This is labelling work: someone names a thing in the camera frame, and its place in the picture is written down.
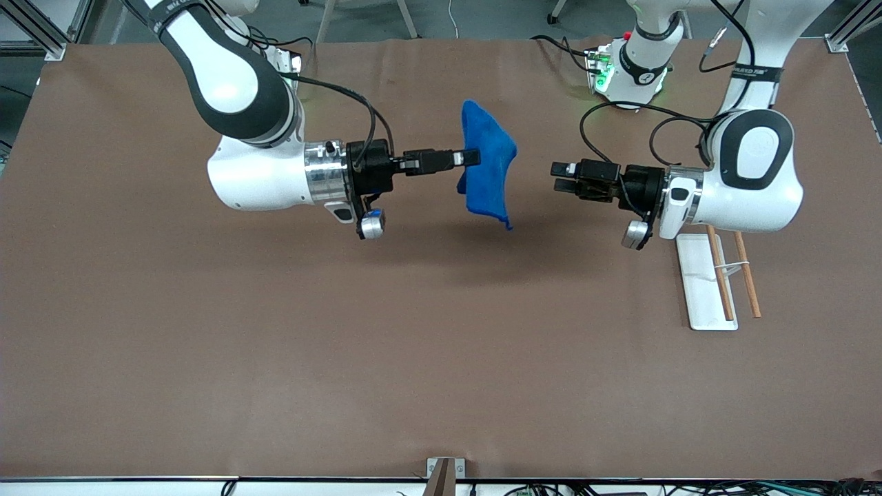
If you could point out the black chair castor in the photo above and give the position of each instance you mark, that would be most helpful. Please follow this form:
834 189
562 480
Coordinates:
553 17

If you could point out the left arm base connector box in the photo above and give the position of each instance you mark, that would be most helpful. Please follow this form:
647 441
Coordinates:
601 69

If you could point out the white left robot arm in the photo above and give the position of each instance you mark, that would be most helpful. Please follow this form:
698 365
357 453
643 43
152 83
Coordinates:
751 179

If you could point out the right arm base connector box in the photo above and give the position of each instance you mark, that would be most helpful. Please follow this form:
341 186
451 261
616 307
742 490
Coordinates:
293 62

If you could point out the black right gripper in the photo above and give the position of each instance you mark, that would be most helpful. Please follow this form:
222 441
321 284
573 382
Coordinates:
373 167

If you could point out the metal bracket with brown post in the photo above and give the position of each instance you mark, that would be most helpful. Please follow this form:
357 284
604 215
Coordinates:
434 468

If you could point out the grey stand leg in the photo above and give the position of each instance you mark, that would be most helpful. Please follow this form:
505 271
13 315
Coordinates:
406 17
325 21

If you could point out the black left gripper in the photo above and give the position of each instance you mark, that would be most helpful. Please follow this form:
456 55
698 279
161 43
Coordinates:
642 186

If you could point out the brown table cover sheet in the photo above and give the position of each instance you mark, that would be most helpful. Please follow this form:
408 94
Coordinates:
441 344

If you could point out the aluminium frame post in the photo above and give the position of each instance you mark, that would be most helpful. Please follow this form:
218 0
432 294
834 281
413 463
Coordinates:
48 41
844 34

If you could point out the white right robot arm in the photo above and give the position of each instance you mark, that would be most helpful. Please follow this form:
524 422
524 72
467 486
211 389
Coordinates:
234 89

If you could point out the white towel rack wooden bars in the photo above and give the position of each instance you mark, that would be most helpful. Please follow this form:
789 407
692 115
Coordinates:
699 296

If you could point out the blue towel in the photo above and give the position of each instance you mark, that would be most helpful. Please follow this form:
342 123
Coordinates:
486 172

